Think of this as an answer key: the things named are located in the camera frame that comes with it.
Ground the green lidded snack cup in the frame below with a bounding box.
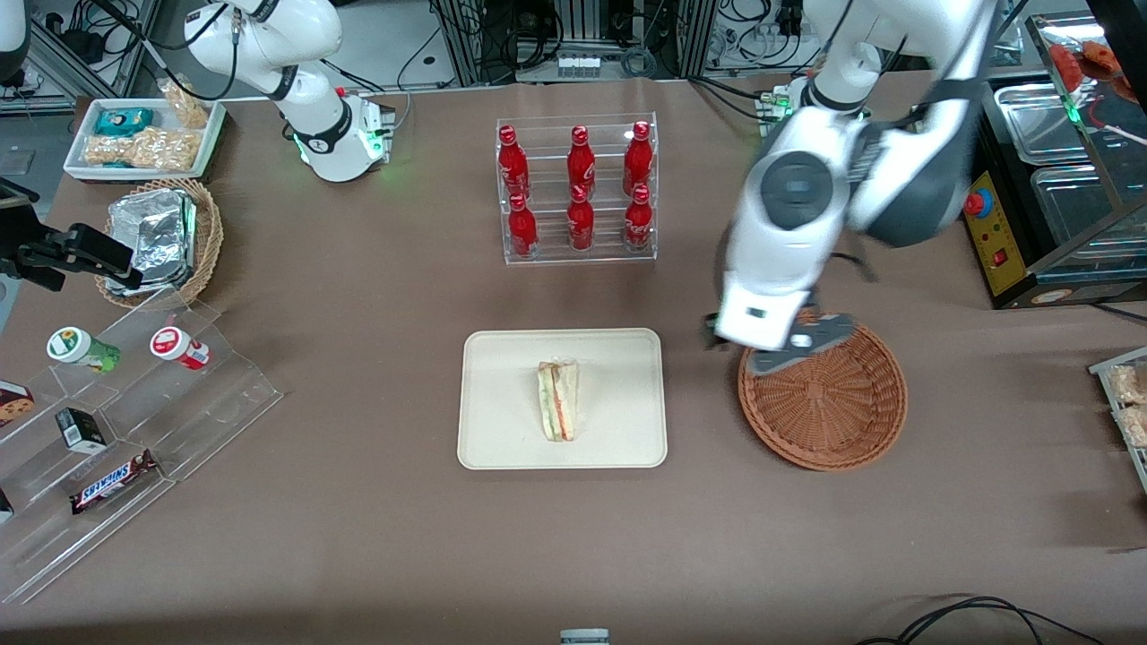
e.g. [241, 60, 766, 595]
[46, 326, 122, 374]

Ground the teal snack packet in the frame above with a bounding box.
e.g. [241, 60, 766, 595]
[93, 107, 156, 138]

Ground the triangle sandwich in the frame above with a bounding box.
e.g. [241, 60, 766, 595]
[535, 357, 582, 443]

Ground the red lidded snack cup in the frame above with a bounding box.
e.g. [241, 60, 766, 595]
[149, 325, 211, 371]

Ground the black steel food warmer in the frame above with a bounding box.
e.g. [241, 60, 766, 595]
[961, 13, 1147, 311]

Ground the red food in warmer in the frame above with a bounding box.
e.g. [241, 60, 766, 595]
[1048, 39, 1126, 96]

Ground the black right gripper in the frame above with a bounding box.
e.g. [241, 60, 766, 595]
[0, 206, 144, 293]

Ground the brown round wicker basket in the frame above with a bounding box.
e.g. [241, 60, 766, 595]
[737, 310, 910, 473]

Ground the cream plastic serving tray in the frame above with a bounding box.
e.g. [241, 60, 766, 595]
[457, 328, 669, 470]

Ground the foil wrapped package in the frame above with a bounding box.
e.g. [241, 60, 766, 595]
[106, 187, 199, 294]

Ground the clear acrylic stepped shelf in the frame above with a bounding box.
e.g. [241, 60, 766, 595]
[0, 286, 285, 606]

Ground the white edge snack tray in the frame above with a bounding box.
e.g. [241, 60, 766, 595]
[1088, 347, 1147, 495]

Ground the clear acrylic bottle rack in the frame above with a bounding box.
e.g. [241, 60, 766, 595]
[495, 113, 659, 266]

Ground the light tan wicker basket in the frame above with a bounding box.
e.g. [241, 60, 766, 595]
[93, 176, 225, 309]

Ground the small clear nut bag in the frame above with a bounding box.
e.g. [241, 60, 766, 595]
[159, 78, 210, 129]

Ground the brown cookie box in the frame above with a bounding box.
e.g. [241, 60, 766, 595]
[0, 380, 36, 428]

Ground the large clear peanut bag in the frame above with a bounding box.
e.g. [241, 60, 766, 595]
[84, 127, 201, 172]

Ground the small black carton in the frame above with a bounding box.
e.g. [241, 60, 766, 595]
[55, 407, 108, 454]

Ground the red cola bottle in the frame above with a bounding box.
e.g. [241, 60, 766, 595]
[567, 184, 597, 253]
[497, 125, 532, 201]
[507, 193, 540, 260]
[623, 120, 654, 194]
[624, 183, 655, 253]
[566, 125, 598, 194]

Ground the Snickers chocolate bar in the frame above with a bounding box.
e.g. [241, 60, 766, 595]
[69, 449, 160, 516]

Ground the white rectangular snack tray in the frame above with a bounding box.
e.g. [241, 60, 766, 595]
[62, 96, 228, 184]

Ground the black floor cable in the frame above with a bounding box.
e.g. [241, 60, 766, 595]
[855, 595, 1108, 645]

